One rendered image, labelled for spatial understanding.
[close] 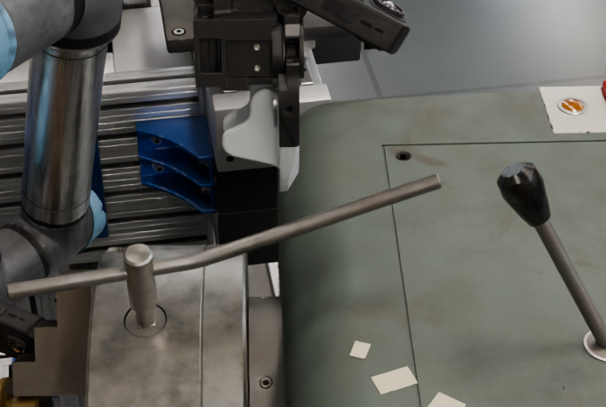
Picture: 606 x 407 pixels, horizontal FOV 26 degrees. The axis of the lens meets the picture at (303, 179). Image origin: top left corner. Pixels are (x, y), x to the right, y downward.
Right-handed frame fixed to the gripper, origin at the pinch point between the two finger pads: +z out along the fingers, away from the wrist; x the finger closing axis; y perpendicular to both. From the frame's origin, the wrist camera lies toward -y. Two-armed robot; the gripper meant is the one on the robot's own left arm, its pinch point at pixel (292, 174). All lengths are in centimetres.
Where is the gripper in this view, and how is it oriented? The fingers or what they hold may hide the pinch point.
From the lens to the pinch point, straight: 104.1
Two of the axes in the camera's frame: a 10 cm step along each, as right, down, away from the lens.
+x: 0.4, 3.9, -9.2
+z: 0.1, 9.2, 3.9
